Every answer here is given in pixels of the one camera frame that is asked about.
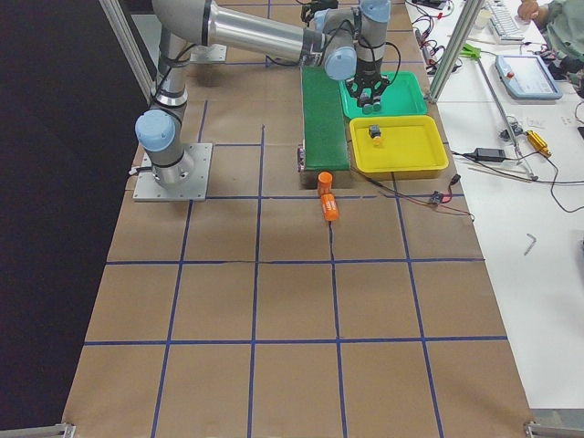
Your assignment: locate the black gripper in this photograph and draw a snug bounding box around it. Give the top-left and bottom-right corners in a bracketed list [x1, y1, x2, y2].
[347, 71, 391, 108]
[300, 0, 339, 21]

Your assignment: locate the yellow push button switch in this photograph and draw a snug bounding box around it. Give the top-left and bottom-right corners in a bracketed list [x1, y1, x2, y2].
[368, 124, 383, 147]

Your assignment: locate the orange 4680 cylinder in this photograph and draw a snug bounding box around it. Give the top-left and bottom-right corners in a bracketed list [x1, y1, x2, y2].
[320, 193, 339, 222]
[317, 172, 333, 196]

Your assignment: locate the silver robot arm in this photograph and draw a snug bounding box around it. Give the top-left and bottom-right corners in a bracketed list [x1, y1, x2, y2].
[135, 1, 391, 200]

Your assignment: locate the green plastic tray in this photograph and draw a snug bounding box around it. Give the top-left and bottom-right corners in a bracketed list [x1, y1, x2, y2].
[339, 71, 427, 119]

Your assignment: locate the green conveyor belt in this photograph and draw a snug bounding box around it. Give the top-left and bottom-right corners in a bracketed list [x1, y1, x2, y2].
[297, 67, 350, 172]

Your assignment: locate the yellow plastic tray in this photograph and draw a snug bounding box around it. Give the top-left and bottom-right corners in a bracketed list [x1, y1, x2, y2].
[349, 115, 449, 179]

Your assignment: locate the black power adapter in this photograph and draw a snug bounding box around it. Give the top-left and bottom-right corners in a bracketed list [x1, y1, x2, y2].
[474, 148, 506, 162]

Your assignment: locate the white keyboard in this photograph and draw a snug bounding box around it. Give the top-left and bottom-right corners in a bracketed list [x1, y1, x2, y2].
[483, 0, 525, 45]

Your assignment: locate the teach pendant tablet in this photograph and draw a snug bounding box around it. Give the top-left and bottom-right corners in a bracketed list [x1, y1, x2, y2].
[495, 55, 563, 100]

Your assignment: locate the gold aluminium resistor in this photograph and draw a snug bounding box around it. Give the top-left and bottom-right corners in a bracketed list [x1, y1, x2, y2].
[526, 130, 551, 157]

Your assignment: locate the person in green shirt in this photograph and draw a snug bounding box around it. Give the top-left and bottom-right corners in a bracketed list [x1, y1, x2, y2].
[517, 0, 583, 97]

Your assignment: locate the silver allen key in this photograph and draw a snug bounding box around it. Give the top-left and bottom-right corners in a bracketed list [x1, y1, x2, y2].
[524, 233, 537, 256]

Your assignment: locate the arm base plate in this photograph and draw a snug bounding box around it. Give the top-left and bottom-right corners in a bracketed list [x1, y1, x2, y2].
[132, 142, 214, 202]
[190, 44, 227, 64]

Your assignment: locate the green handled reach grabber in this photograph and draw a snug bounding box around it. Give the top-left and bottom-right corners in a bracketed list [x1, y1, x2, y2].
[461, 43, 538, 182]

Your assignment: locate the red wire controller board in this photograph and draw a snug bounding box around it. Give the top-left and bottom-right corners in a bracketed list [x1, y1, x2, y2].
[364, 172, 474, 218]

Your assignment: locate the aluminium frame post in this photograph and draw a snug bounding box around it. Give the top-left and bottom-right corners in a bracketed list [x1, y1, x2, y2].
[426, 0, 484, 103]

